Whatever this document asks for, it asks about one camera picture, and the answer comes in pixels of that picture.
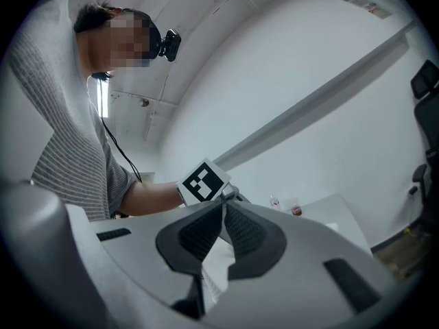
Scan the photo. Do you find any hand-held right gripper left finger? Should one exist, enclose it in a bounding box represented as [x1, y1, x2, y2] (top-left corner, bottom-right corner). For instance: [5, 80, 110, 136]
[64, 200, 226, 329]

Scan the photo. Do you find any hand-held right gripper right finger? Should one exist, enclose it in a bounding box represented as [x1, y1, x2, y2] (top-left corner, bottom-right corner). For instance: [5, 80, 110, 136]
[204, 199, 407, 329]

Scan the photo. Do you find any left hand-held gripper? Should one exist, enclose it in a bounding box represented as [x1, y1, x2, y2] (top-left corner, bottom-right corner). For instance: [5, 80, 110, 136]
[176, 158, 240, 207]

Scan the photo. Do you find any person's left forearm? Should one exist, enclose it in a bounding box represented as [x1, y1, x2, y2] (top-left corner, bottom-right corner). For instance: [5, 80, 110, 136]
[119, 181, 183, 218]

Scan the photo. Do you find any clear cup with drink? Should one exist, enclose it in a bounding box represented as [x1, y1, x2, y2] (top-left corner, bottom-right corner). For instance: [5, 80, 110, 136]
[285, 196, 304, 217]

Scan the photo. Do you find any white perforated storage basket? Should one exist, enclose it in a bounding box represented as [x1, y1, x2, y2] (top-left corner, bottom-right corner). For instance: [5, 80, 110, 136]
[200, 230, 238, 304]

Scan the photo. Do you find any person's grey striped shirt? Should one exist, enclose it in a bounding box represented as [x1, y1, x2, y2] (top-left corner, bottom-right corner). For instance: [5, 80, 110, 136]
[5, 0, 144, 223]

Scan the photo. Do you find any ceiling light panel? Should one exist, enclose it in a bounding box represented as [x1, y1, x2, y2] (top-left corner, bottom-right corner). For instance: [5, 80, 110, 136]
[96, 77, 111, 118]

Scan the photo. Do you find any person's head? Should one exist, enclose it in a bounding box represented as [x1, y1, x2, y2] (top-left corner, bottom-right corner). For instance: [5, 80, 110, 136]
[73, 0, 163, 80]

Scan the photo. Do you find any black mesh office chair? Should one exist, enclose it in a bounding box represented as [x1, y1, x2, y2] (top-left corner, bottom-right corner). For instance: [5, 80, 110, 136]
[410, 59, 439, 235]

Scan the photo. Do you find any thin black head cable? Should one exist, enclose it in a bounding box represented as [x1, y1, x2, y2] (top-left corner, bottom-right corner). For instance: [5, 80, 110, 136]
[100, 114, 143, 184]

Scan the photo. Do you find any black head-worn camera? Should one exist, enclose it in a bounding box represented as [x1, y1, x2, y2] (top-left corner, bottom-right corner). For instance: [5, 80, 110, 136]
[158, 28, 182, 62]

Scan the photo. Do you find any paper wall notice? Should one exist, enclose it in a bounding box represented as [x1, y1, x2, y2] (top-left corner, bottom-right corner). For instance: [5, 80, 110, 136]
[340, 0, 394, 21]

